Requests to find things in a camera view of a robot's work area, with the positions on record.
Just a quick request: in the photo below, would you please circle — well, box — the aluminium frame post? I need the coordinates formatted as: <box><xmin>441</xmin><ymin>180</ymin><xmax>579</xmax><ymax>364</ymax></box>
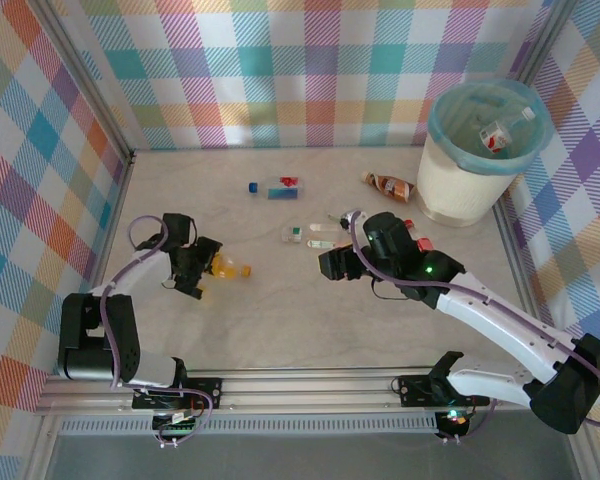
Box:
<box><xmin>32</xmin><ymin>0</ymin><xmax>139</xmax><ymax>169</ymax></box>
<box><xmin>517</xmin><ymin>0</ymin><xmax>581</xmax><ymax>86</ymax></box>

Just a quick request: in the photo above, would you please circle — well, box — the brown label cream cap bottle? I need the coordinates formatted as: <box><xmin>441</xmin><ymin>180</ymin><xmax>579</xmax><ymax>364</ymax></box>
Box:
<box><xmin>360</xmin><ymin>170</ymin><xmax>416</xmax><ymax>204</ymax></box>

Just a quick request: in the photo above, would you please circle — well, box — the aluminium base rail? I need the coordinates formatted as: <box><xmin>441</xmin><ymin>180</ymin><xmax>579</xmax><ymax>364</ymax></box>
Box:
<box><xmin>33</xmin><ymin>367</ymin><xmax>536</xmax><ymax>417</ymax></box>

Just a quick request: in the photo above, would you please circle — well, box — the blue plastic bin liner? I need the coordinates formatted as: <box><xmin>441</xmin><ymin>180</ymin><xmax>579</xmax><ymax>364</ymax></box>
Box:
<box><xmin>426</xmin><ymin>79</ymin><xmax>555</xmax><ymax>176</ymax></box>

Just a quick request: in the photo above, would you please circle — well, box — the controller circuit board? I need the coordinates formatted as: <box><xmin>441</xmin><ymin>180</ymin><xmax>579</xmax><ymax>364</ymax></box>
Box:
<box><xmin>434</xmin><ymin>407</ymin><xmax>476</xmax><ymax>444</ymax></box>
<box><xmin>151</xmin><ymin>412</ymin><xmax>209</xmax><ymax>450</ymax></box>

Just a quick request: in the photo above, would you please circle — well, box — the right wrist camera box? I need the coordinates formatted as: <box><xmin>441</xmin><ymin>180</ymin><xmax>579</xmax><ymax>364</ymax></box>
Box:
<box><xmin>327</xmin><ymin>208</ymin><xmax>370</xmax><ymax>236</ymax></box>

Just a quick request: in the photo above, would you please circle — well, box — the grey slotted cable duct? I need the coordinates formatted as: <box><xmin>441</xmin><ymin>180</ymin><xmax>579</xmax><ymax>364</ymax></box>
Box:
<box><xmin>57</xmin><ymin>417</ymin><xmax>441</xmax><ymax>435</ymax></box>

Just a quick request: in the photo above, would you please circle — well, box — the aluminium frame side bar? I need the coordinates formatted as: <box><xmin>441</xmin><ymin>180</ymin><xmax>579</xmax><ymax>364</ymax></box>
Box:
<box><xmin>492</xmin><ymin>199</ymin><xmax>551</xmax><ymax>326</ymax></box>
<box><xmin>87</xmin><ymin>149</ymin><xmax>137</xmax><ymax>296</ymax></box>

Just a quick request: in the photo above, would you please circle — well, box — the yellow juice bottle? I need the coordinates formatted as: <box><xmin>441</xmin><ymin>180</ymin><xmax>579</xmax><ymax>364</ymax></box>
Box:
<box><xmin>209</xmin><ymin>253</ymin><xmax>253</xmax><ymax>282</ymax></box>

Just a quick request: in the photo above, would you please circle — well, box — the blue cap clear bottle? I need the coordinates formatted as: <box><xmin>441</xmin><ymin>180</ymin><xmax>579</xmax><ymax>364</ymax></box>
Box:
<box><xmin>247</xmin><ymin>174</ymin><xmax>304</xmax><ymax>201</ymax></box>

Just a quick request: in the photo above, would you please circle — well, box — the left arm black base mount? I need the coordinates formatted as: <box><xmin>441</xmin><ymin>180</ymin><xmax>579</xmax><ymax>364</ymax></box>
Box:
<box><xmin>129</xmin><ymin>377</ymin><xmax>225</xmax><ymax>412</ymax></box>

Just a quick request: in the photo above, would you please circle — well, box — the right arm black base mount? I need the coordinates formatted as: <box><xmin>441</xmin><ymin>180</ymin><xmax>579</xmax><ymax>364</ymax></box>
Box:
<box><xmin>396</xmin><ymin>373</ymin><xmax>455</xmax><ymax>409</ymax></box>

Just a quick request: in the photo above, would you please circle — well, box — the red label red cap bottle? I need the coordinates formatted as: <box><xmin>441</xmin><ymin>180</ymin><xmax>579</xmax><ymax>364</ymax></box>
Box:
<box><xmin>402</xmin><ymin>218</ymin><xmax>435</xmax><ymax>253</ymax></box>

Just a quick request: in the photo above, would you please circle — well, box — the right controller circuit board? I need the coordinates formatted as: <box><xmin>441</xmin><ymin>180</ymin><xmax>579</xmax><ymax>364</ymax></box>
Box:
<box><xmin>434</xmin><ymin>407</ymin><xmax>476</xmax><ymax>444</ymax></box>

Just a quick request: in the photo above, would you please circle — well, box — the red white label bottle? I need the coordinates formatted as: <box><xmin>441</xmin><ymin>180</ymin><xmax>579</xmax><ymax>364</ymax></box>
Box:
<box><xmin>478</xmin><ymin>105</ymin><xmax>537</xmax><ymax>154</ymax></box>

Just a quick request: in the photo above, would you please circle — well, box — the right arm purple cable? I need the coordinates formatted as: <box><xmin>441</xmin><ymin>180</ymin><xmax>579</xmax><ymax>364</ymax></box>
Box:
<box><xmin>348</xmin><ymin>209</ymin><xmax>600</xmax><ymax>431</ymax></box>

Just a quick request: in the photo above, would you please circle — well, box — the white ribbed waste bin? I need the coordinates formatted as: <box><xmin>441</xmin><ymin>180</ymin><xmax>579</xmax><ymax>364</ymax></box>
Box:
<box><xmin>416</xmin><ymin>79</ymin><xmax>555</xmax><ymax>229</ymax></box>

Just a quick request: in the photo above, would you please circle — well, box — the left controller circuit board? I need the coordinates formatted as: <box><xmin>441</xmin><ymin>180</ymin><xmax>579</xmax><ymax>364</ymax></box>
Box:
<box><xmin>151</xmin><ymin>412</ymin><xmax>209</xmax><ymax>450</ymax></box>

